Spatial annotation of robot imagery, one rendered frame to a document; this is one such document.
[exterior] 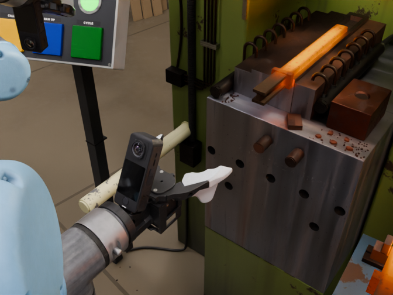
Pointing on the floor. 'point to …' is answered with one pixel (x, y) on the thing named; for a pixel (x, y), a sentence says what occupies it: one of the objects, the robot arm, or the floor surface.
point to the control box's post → (92, 126)
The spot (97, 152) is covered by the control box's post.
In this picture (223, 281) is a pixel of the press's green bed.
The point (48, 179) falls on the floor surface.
